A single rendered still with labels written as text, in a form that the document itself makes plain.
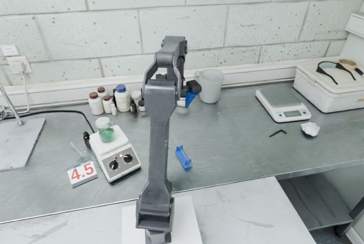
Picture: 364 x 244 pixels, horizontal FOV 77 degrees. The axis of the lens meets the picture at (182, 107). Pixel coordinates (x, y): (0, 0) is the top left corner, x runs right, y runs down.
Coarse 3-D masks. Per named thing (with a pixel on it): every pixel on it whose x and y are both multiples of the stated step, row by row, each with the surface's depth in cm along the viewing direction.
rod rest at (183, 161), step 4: (176, 148) 93; (176, 152) 93; (180, 152) 93; (184, 152) 93; (180, 156) 91; (184, 156) 91; (180, 160) 90; (184, 160) 90; (184, 164) 88; (188, 164) 88
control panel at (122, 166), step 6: (126, 150) 87; (132, 150) 88; (114, 156) 85; (132, 156) 86; (102, 162) 82; (108, 162) 83; (120, 162) 84; (132, 162) 86; (138, 162) 86; (108, 168) 82; (120, 168) 83; (126, 168) 84; (108, 174) 81; (114, 174) 82
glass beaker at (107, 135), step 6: (102, 120) 86; (108, 120) 86; (96, 126) 84; (102, 126) 87; (108, 126) 88; (102, 132) 82; (108, 132) 83; (114, 132) 86; (102, 138) 84; (108, 138) 85; (114, 138) 87
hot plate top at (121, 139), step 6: (114, 126) 94; (96, 132) 91; (120, 132) 91; (90, 138) 89; (96, 138) 89; (120, 138) 89; (126, 138) 89; (96, 144) 86; (102, 144) 86; (108, 144) 86; (114, 144) 86; (120, 144) 86; (96, 150) 84; (102, 150) 84; (108, 150) 84
